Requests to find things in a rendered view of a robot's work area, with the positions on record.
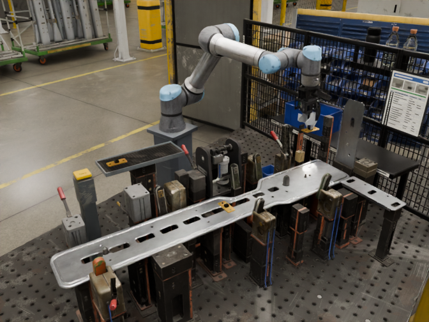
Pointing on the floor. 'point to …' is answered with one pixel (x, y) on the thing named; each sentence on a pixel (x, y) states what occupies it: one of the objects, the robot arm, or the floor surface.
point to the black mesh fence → (333, 93)
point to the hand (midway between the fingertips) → (310, 125)
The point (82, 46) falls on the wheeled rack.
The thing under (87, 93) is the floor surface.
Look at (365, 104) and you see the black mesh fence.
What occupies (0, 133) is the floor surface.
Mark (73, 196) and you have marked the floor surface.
